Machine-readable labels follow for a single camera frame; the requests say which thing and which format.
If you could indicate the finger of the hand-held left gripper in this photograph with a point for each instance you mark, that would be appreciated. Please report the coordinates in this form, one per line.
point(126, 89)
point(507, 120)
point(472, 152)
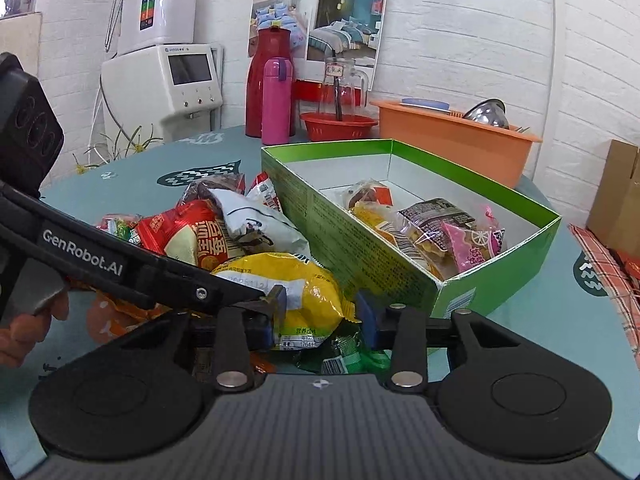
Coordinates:
point(215, 290)

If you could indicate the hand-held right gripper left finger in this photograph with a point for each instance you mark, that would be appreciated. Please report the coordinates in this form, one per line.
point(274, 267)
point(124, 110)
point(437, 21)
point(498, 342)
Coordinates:
point(260, 332)

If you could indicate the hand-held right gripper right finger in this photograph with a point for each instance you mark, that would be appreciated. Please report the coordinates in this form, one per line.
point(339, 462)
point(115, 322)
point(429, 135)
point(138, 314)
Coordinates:
point(367, 320)

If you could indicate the yellow snack packet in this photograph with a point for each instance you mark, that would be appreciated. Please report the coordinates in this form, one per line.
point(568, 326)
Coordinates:
point(310, 285)

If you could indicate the green cardboard box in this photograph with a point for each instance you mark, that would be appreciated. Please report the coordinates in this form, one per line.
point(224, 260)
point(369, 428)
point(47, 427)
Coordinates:
point(340, 240)

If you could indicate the person's left hand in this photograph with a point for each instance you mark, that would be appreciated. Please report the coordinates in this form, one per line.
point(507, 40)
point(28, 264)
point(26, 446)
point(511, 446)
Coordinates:
point(25, 337)

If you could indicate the white grey snack packet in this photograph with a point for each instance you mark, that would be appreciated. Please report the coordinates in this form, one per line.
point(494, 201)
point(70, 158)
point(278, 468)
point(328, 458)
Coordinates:
point(250, 220)

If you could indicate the yellow flower plant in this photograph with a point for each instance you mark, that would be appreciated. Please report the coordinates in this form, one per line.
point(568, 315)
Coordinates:
point(125, 142)

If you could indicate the yellow pastry packet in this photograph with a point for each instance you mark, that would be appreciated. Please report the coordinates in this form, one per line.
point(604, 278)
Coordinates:
point(375, 222)

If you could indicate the dark brown snack packet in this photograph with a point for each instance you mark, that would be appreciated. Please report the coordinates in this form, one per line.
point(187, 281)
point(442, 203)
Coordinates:
point(215, 187)

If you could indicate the red white snack packet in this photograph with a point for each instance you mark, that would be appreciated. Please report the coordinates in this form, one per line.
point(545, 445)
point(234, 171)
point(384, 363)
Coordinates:
point(264, 191)

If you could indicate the orange snack packet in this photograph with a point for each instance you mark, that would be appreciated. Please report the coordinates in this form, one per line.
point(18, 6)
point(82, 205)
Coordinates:
point(107, 322)

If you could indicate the small red green snack packet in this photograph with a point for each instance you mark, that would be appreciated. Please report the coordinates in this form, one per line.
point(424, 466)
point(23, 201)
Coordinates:
point(117, 227)

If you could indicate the white dispenser with screen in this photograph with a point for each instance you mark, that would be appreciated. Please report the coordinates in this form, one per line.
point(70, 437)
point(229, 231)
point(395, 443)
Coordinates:
point(145, 95)

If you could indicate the black label clear snack packet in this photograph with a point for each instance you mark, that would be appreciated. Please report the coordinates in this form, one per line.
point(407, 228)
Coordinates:
point(435, 220)

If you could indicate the pink snack packet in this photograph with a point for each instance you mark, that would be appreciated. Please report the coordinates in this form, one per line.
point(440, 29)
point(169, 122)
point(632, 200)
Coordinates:
point(472, 250)

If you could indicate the brown snack with orange label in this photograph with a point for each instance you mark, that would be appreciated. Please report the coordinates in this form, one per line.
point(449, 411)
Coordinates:
point(367, 192)

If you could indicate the teal printed tablecloth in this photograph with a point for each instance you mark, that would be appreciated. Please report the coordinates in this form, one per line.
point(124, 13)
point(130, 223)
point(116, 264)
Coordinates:
point(525, 320)

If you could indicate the white water purifier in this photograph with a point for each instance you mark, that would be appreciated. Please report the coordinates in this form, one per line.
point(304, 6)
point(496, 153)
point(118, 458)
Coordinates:
point(165, 5)

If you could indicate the red plastic basket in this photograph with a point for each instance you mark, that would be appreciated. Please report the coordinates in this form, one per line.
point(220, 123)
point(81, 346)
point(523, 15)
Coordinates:
point(340, 130)

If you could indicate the pink thermos bottle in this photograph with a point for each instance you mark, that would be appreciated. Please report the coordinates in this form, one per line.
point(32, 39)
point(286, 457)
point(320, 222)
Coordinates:
point(276, 105)

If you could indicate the orange plastic basin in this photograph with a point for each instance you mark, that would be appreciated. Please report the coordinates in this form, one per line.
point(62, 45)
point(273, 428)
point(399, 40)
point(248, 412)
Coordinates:
point(450, 140)

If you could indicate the blue lid container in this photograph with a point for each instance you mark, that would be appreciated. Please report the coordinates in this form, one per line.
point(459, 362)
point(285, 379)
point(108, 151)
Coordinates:
point(425, 104)

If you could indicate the glass pitcher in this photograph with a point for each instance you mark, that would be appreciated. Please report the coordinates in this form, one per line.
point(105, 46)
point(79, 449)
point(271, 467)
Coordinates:
point(355, 90)

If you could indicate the steel bowl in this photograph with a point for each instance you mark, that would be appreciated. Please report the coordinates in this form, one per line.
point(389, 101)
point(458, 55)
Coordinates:
point(487, 112)

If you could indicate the red checked cloth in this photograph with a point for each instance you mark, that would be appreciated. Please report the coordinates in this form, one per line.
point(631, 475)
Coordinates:
point(607, 270)

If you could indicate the red thermos jug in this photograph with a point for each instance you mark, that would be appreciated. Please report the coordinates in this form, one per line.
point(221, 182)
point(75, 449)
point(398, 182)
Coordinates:
point(265, 45)

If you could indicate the large cardboard box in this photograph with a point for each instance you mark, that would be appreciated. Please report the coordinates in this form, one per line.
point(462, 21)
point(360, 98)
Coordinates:
point(617, 200)

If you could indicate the bedding wall poster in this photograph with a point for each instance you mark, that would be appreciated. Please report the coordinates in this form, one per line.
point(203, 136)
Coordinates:
point(345, 25)

